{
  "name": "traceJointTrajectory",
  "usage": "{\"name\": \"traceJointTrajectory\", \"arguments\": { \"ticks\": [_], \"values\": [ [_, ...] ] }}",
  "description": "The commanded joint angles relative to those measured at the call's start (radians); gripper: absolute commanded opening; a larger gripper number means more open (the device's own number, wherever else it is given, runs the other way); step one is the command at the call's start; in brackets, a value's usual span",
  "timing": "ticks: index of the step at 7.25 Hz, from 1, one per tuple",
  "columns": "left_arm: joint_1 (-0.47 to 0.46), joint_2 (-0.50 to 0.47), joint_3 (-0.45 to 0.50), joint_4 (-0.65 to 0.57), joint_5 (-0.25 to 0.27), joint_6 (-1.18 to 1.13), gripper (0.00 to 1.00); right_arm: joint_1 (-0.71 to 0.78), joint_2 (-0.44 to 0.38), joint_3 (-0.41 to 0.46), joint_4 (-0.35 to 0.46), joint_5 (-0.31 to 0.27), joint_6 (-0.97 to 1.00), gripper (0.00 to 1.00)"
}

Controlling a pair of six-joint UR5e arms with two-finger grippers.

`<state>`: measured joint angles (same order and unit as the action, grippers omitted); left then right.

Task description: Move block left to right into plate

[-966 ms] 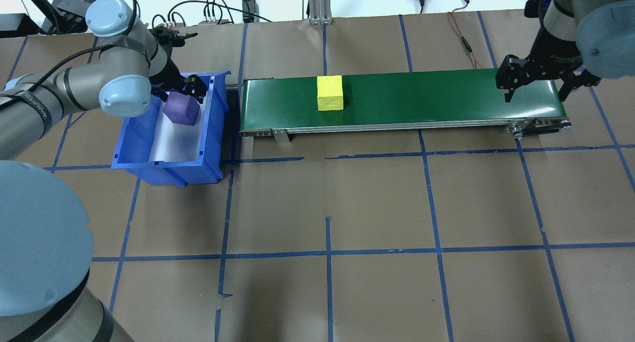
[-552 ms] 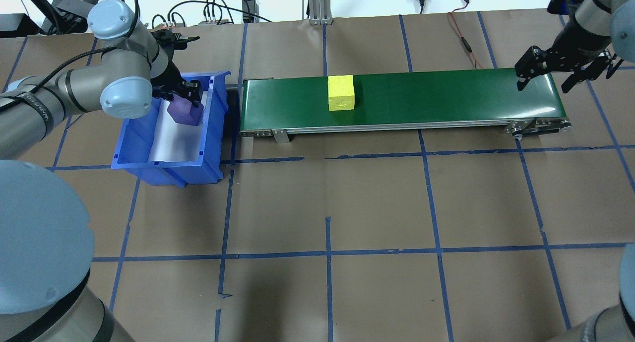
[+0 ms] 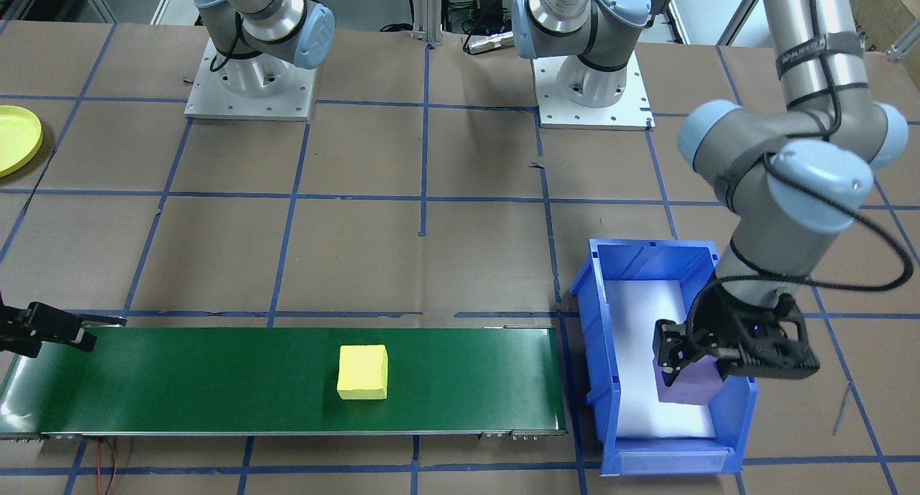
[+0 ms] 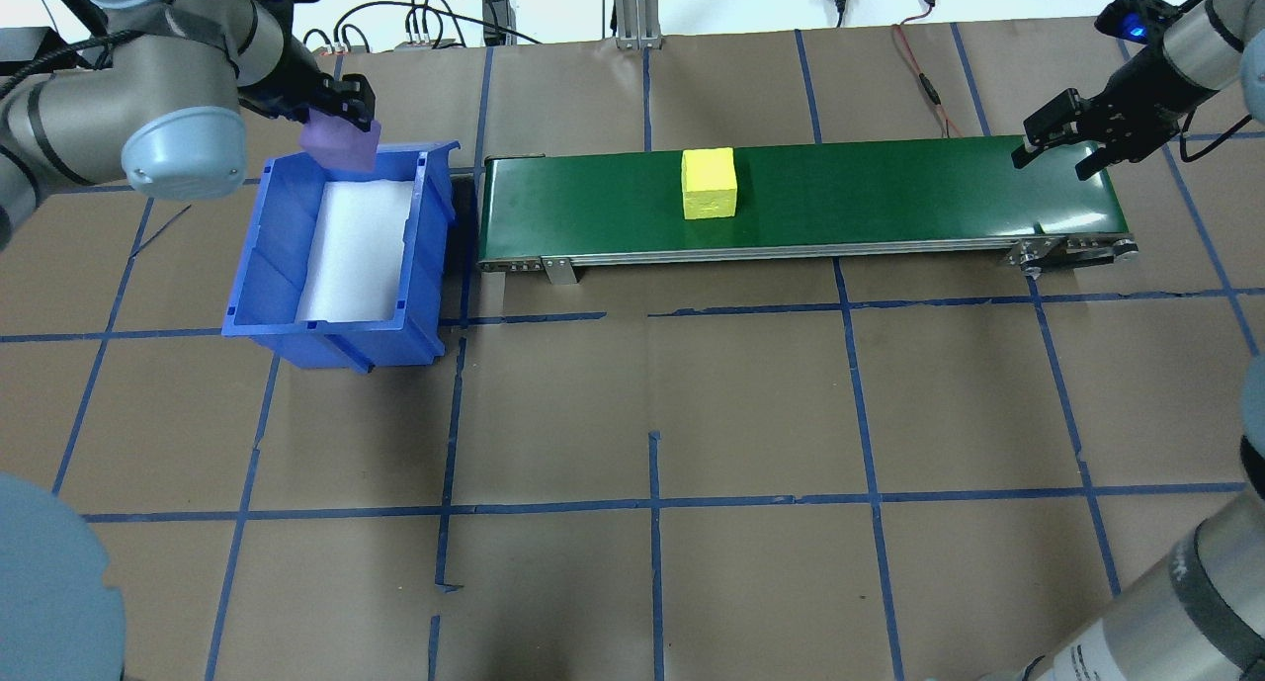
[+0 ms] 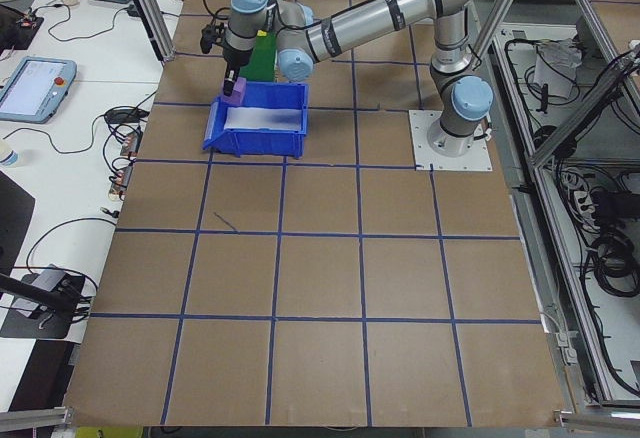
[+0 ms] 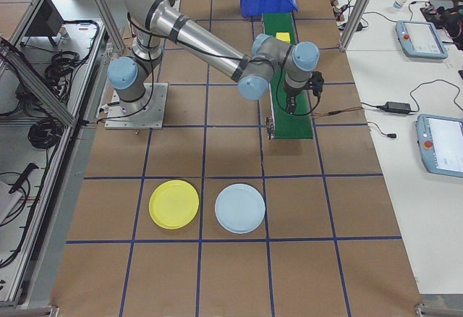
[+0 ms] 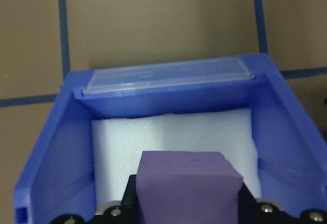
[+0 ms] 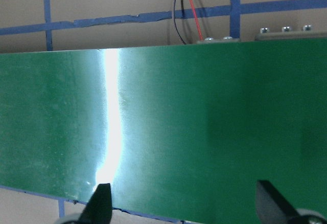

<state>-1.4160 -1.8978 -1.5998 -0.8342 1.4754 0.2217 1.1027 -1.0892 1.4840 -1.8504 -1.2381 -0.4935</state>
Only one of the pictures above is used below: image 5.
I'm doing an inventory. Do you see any purple foam block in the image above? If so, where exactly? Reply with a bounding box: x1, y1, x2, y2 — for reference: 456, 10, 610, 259
227, 76, 247, 108

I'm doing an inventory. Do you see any green conveyor belt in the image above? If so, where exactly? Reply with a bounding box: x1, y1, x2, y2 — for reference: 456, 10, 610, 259
230, 0, 289, 83

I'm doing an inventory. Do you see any blue plastic storage bin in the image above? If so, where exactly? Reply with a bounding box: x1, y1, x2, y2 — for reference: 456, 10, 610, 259
201, 80, 310, 160

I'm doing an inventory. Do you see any black power brick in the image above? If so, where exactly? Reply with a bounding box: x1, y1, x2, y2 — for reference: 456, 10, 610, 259
103, 107, 149, 124

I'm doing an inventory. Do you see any black electronics tray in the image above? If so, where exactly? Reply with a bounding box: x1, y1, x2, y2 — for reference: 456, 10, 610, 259
0, 5, 45, 52

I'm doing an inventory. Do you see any black monitor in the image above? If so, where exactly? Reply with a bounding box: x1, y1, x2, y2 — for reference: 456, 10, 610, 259
0, 170, 36, 277

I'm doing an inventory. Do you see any grey box device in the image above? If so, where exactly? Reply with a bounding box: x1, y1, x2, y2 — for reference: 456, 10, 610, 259
32, 267, 66, 293

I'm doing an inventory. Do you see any white crumpled paper bag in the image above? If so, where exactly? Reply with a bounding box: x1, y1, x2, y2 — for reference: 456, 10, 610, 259
532, 40, 584, 99

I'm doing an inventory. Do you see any white power strip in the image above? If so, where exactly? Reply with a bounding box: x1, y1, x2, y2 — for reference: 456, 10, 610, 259
564, 172, 599, 219

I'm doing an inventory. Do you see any aluminium extrusion bar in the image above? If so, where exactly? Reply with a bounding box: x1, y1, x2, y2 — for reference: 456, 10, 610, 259
0, 406, 74, 432

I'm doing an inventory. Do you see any black power adapter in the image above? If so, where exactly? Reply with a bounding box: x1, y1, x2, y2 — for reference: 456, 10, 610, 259
592, 190, 631, 219

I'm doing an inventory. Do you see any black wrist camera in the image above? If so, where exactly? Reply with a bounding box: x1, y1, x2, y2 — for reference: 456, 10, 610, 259
199, 22, 226, 55

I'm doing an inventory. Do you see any aluminium extrusion post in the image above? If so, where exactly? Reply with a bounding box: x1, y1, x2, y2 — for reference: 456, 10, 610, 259
113, 0, 175, 63

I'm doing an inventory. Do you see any thin black cable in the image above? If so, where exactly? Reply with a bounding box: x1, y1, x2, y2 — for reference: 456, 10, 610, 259
0, 110, 109, 155
23, 215, 119, 269

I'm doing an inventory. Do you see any white square base plate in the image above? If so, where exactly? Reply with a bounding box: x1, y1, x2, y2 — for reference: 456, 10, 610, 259
408, 109, 494, 173

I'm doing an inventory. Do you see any black stand base plate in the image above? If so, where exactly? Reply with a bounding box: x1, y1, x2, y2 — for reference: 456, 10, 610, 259
0, 270, 87, 340

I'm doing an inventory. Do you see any metal V-shaped frame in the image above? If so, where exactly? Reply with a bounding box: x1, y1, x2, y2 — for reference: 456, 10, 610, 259
472, 0, 640, 429

